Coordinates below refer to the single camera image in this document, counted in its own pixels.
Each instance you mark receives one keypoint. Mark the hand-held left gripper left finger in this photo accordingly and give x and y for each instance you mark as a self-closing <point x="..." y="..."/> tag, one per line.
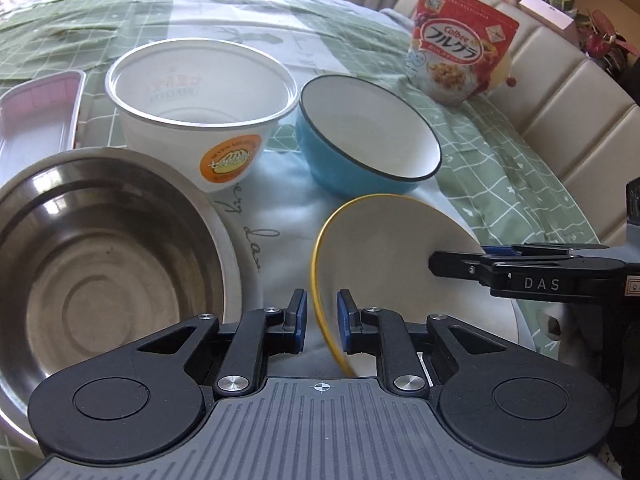
<point x="299" y="320"/>

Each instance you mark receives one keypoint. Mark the beige padded bench cushion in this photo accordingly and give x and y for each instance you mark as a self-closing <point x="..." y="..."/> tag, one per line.
<point x="560" y="85"/>

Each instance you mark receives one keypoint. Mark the yellow rimmed white plate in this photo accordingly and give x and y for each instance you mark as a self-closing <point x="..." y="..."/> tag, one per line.
<point x="390" y="255"/>

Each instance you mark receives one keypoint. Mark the stainless steel bowl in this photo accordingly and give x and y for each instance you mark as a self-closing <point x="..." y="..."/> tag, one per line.
<point x="100" y="260"/>

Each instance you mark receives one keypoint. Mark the blue ceramic bowl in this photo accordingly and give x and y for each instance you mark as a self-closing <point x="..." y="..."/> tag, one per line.
<point x="370" y="125"/>

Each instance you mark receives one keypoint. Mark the red leafy plant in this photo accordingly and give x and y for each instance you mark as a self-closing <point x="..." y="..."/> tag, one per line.
<point x="607" y="35"/>

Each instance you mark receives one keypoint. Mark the green checked tablecloth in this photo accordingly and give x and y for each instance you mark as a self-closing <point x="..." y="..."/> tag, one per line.
<point x="350" y="35"/>

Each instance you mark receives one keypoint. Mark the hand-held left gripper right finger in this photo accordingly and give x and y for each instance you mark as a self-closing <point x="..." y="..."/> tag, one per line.
<point x="345" y="321"/>

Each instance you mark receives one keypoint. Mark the white paper noodle bowl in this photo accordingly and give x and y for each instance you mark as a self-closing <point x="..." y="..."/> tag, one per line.
<point x="165" y="145"/>

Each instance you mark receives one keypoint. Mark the pink rectangular box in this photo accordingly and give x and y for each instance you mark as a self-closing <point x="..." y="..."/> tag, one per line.
<point x="547" y="17"/>

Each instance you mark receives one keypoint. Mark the white rectangular plastic tray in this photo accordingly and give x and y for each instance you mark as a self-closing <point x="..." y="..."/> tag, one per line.
<point x="35" y="115"/>

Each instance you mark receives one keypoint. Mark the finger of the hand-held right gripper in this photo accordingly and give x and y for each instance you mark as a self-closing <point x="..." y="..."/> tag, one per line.
<point x="540" y="249"/>
<point x="530" y="280"/>

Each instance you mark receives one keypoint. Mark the red cereal bag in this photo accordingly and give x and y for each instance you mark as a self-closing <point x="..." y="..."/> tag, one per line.
<point x="455" y="40"/>

